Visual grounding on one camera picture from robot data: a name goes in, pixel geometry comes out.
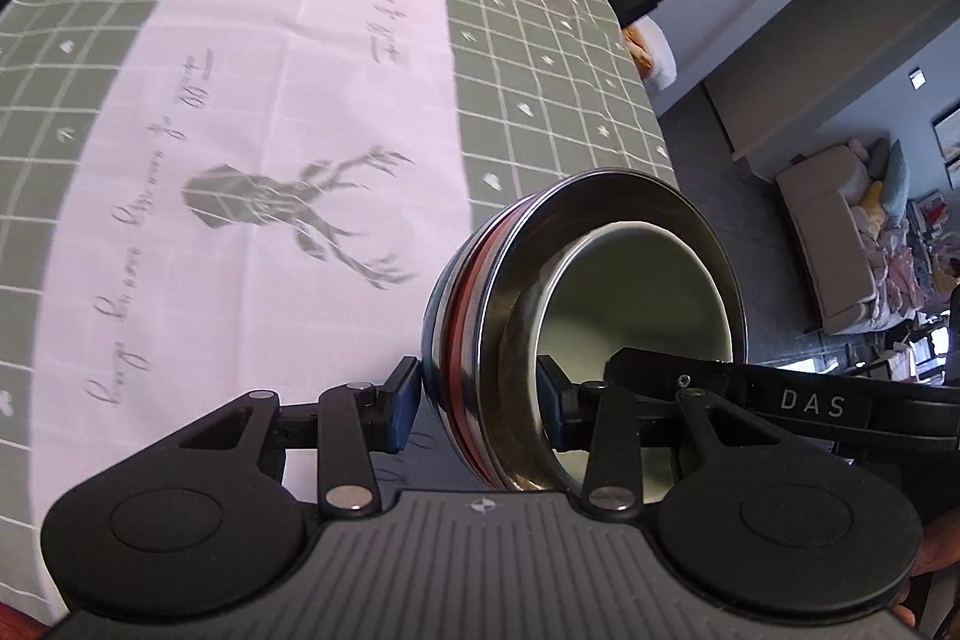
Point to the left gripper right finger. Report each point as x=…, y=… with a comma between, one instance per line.
x=603, y=421

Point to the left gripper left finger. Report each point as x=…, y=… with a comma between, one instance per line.
x=353, y=422

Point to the orange steel bowl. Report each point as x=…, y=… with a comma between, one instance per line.
x=506, y=263

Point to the green ceramic bowl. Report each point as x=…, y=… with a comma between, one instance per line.
x=626, y=284

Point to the blue steel bowl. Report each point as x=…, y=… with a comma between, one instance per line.
x=434, y=346

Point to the person right hand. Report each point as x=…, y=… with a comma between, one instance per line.
x=939, y=552

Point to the beige sofa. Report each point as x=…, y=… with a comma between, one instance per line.
x=872, y=265

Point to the red stool with towel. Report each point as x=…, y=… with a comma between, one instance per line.
x=651, y=53

